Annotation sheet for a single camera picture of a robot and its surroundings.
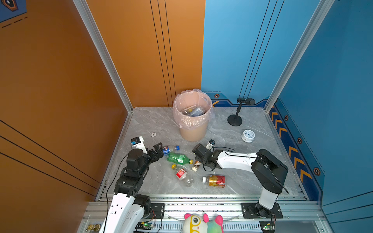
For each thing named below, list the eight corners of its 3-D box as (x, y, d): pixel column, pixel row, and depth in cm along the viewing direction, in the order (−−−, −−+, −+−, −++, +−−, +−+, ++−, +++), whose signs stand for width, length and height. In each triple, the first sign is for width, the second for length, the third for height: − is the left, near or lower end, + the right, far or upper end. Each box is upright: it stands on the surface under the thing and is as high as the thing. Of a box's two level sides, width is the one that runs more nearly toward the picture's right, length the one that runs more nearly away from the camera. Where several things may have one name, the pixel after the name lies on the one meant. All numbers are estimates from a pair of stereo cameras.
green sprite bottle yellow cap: (166, 161, 90) (166, 159, 88) (169, 153, 94) (168, 151, 91) (192, 166, 88) (192, 164, 86) (194, 158, 92) (194, 156, 89)
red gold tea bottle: (202, 188, 82) (203, 185, 78) (202, 178, 86) (202, 174, 81) (224, 188, 82) (226, 185, 78) (223, 178, 86) (225, 174, 81)
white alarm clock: (242, 142, 102) (244, 138, 99) (240, 133, 107) (241, 129, 104) (254, 142, 102) (256, 138, 99) (251, 133, 107) (253, 129, 104)
